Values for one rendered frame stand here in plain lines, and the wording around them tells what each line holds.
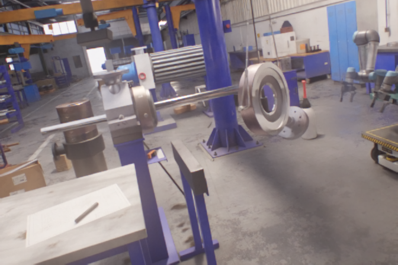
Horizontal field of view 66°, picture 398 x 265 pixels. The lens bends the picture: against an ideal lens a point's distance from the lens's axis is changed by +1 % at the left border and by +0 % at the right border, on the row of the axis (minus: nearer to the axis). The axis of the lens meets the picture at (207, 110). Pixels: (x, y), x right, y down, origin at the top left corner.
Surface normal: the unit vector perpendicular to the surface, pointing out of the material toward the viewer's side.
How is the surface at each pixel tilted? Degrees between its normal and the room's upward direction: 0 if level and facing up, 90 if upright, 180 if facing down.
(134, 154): 90
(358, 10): 90
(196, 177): 90
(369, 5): 90
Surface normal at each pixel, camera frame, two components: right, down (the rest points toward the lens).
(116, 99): 0.08, -0.56
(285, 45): 0.26, 0.18
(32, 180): 0.58, 0.09
